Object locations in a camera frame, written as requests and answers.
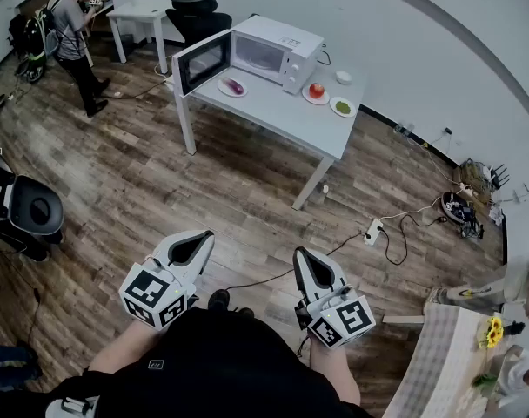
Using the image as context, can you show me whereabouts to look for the black floor cable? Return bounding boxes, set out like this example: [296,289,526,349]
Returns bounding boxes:
[224,232,370,293]

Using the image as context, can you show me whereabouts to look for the black basket of cables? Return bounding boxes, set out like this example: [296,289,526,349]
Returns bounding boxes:
[440,191,485,239]

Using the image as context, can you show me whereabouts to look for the yellow sunflowers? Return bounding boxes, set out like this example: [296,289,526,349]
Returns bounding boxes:
[477,315,505,350]

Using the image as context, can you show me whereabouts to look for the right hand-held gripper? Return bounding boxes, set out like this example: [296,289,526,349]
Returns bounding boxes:
[292,246,377,350]

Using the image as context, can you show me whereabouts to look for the white round plate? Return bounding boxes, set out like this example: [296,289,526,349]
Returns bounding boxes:
[329,96,358,118]
[301,83,331,106]
[217,76,249,98]

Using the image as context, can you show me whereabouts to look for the black office chair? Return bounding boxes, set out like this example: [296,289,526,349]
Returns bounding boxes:
[165,0,233,50]

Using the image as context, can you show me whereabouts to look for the grey round device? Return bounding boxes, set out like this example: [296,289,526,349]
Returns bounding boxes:
[0,148,65,260]

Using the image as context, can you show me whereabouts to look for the black router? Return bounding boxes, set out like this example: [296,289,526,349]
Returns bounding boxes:
[490,163,512,191]

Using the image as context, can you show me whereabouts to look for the white table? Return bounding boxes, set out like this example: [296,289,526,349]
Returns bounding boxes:
[164,54,368,212]

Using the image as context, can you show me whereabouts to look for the person's left forearm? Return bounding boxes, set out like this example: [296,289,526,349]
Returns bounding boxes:
[88,318,170,374]

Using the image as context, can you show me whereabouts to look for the white body-worn device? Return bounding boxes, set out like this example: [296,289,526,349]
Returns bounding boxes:
[44,396,100,418]

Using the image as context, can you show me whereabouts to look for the black looped cable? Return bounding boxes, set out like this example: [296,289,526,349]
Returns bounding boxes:
[379,213,448,266]

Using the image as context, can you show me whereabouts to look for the wooden plank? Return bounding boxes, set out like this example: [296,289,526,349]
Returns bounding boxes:
[381,314,425,325]

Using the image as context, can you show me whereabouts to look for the white desk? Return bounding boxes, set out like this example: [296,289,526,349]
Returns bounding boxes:
[106,1,170,76]

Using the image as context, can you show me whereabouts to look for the person in black clothes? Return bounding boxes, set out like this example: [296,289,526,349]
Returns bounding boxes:
[0,307,374,418]

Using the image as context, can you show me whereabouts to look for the white power strip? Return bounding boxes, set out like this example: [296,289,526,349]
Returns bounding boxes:
[363,218,385,246]

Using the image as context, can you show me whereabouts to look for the white microwave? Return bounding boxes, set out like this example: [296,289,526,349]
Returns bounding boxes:
[171,14,325,98]

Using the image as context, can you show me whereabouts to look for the checkered tablecloth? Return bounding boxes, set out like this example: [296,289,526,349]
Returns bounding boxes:
[381,302,509,418]

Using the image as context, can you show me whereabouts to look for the green black scooter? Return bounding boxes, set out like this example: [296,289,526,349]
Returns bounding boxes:
[7,10,48,84]

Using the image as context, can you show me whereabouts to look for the white cable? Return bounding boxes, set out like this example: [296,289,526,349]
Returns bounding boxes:
[381,193,444,221]

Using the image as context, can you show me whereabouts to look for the brown cardboard box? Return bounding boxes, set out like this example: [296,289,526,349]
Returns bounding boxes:
[453,158,494,199]

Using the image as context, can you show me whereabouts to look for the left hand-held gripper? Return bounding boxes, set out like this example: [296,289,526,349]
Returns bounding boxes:
[118,229,216,331]

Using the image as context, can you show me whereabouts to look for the person's right forearm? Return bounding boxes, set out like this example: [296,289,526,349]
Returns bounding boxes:
[310,337,361,407]

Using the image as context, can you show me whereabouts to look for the person's left black shoe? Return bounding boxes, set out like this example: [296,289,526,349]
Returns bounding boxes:
[207,288,231,314]

